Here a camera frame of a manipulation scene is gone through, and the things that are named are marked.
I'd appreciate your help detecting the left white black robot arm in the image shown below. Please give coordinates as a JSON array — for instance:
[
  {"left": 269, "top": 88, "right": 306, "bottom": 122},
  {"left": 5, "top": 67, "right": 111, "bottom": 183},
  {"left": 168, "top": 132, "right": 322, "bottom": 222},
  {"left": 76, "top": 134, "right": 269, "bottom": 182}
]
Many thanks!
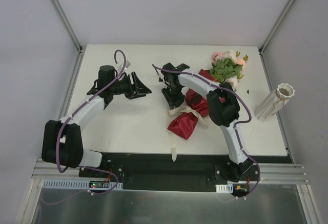
[{"left": 42, "top": 65, "right": 152, "bottom": 177}]

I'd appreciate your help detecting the artificial flower bouquet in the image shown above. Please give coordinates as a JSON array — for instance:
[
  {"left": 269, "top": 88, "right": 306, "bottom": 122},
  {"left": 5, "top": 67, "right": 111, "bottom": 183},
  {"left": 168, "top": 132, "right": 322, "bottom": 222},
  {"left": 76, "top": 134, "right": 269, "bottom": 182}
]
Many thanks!
[{"left": 209, "top": 50, "right": 249, "bottom": 91}]

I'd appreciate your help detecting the right aluminium frame post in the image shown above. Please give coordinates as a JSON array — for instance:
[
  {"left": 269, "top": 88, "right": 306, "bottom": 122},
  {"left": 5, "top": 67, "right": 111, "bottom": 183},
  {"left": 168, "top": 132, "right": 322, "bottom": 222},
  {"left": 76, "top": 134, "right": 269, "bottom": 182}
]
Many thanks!
[{"left": 259, "top": 0, "right": 297, "bottom": 55}]

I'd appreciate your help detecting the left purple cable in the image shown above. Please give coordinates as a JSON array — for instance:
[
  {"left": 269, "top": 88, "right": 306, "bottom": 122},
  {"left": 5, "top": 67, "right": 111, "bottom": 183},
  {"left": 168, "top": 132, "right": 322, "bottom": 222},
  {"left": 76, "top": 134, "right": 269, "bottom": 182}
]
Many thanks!
[{"left": 40, "top": 50, "right": 129, "bottom": 205}]

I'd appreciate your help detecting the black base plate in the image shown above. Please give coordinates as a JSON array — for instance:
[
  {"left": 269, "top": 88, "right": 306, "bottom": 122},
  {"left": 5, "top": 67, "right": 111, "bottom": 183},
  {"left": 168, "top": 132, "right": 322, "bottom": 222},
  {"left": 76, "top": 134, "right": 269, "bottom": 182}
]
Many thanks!
[{"left": 78, "top": 153, "right": 260, "bottom": 193}]

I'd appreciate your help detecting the right white cable duct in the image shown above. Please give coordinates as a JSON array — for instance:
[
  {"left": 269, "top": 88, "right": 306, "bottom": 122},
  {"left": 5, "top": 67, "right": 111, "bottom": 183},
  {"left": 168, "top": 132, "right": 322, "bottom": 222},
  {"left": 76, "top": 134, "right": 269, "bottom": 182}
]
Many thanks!
[{"left": 215, "top": 184, "right": 233, "bottom": 194}]

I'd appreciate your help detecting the white ribbed vase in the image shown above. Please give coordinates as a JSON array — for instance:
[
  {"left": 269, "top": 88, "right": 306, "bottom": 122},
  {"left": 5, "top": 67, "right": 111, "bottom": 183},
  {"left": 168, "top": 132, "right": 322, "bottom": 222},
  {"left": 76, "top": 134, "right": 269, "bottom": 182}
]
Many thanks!
[{"left": 254, "top": 83, "right": 295, "bottom": 121}]

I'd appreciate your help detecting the white cable duct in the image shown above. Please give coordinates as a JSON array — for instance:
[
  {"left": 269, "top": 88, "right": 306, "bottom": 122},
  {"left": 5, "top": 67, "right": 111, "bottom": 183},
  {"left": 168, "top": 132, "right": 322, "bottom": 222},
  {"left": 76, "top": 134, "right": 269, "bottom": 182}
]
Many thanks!
[
  {"left": 43, "top": 179, "right": 123, "bottom": 191},
  {"left": 215, "top": 184, "right": 233, "bottom": 194}
]

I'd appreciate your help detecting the left aluminium frame post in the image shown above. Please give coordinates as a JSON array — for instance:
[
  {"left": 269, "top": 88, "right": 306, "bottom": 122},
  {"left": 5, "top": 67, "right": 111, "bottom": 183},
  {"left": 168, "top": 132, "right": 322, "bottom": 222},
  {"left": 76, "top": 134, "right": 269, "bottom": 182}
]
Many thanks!
[{"left": 38, "top": 0, "right": 86, "bottom": 53}]

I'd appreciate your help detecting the left white cable duct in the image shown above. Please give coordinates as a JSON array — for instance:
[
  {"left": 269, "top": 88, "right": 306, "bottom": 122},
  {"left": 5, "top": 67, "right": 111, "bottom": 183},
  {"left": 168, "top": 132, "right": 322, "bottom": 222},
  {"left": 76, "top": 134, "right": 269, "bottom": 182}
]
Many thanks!
[{"left": 43, "top": 179, "right": 123, "bottom": 191}]

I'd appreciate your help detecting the red wrapping paper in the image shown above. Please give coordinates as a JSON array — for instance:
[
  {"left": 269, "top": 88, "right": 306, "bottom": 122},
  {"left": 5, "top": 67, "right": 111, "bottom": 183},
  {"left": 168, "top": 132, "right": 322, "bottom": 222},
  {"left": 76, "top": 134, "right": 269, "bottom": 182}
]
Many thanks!
[{"left": 167, "top": 68, "right": 221, "bottom": 140}]

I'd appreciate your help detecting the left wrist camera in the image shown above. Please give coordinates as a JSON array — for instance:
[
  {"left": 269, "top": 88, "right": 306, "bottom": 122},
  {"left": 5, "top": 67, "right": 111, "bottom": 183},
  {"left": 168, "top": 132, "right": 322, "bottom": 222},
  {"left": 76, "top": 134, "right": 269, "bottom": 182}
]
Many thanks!
[{"left": 116, "top": 60, "right": 131, "bottom": 72}]

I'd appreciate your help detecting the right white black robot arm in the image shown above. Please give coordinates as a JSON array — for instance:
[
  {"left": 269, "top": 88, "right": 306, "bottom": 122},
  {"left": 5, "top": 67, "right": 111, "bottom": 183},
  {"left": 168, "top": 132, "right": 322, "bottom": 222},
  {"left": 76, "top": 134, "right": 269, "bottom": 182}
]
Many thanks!
[{"left": 160, "top": 63, "right": 255, "bottom": 182}]

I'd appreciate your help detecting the aluminium frame post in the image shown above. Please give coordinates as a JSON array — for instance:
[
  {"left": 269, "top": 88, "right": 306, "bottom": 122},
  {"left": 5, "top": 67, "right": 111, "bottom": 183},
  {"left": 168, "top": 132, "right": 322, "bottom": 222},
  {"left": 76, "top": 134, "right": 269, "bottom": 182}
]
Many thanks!
[
  {"left": 38, "top": 0, "right": 86, "bottom": 53},
  {"left": 259, "top": 0, "right": 297, "bottom": 55}
]

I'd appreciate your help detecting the cream ribbon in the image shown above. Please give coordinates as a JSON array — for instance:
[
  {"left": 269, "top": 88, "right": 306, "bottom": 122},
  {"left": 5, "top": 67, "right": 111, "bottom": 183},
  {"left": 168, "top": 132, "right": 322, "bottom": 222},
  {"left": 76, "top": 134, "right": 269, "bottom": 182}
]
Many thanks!
[{"left": 163, "top": 105, "right": 210, "bottom": 130}]

